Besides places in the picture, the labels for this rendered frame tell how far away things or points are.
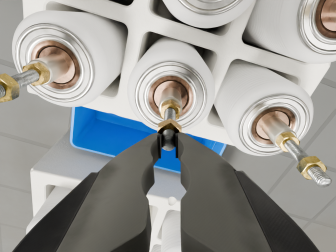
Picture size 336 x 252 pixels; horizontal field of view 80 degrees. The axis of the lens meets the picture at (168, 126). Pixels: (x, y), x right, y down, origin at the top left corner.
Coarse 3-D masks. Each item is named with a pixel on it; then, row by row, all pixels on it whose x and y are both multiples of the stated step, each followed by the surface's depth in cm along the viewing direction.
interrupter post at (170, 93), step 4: (168, 88) 20; (172, 88) 20; (164, 92) 20; (168, 92) 19; (172, 92) 19; (176, 92) 20; (160, 96) 20; (164, 96) 19; (168, 96) 18; (172, 96) 18; (176, 96) 19; (180, 96) 20; (160, 100) 19; (164, 100) 18; (176, 100) 18; (180, 100) 19; (160, 104) 18; (180, 104) 18; (160, 108) 19; (180, 108) 19; (180, 112) 19
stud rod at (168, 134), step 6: (168, 108) 18; (168, 114) 16; (174, 114) 17; (174, 120) 16; (162, 132) 14; (168, 132) 14; (174, 132) 14; (162, 138) 14; (168, 138) 13; (174, 138) 14; (162, 144) 13; (168, 144) 13; (174, 144) 13; (168, 150) 14
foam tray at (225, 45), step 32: (32, 0) 24; (64, 0) 24; (96, 0) 23; (128, 0) 33; (160, 0) 33; (128, 32) 25; (160, 32) 25; (192, 32) 25; (224, 32) 26; (128, 64) 27; (224, 64) 26; (288, 64) 26; (320, 64) 26; (192, 128) 31; (224, 128) 31
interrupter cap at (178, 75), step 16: (160, 64) 19; (176, 64) 19; (144, 80) 20; (160, 80) 20; (176, 80) 20; (192, 80) 20; (144, 96) 21; (192, 96) 21; (144, 112) 22; (192, 112) 22
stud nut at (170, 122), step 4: (164, 120) 15; (168, 120) 14; (172, 120) 15; (160, 124) 14; (164, 124) 14; (168, 124) 14; (172, 124) 14; (176, 124) 14; (160, 128) 14; (164, 128) 14; (168, 128) 14; (172, 128) 14; (176, 128) 14; (180, 128) 14; (160, 132) 14; (176, 132) 14
